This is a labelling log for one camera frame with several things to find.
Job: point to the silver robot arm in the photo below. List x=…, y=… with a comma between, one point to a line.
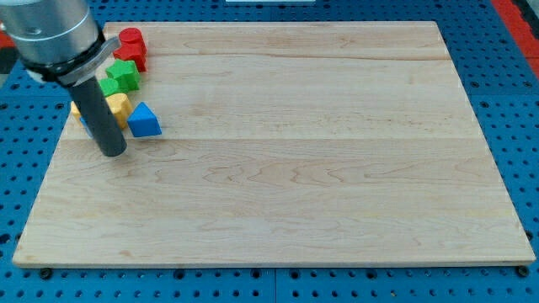
x=58, y=40

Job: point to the wooden board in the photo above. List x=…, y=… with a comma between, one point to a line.
x=284, y=145

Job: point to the red star block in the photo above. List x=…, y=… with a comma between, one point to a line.
x=133, y=52

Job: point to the blue triangle block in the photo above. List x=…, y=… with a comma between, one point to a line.
x=143, y=122

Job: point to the green star block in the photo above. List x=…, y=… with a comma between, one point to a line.
x=125, y=73

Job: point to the green round block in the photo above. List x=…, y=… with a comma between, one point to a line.
x=110, y=86

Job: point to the yellow heart block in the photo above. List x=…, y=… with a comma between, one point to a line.
x=121, y=108

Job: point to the red cylinder block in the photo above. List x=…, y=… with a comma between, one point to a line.
x=131, y=36

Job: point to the yellow block behind rod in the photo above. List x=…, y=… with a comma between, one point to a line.
x=75, y=113

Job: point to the blue block behind rod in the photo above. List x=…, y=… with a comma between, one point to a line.
x=86, y=127

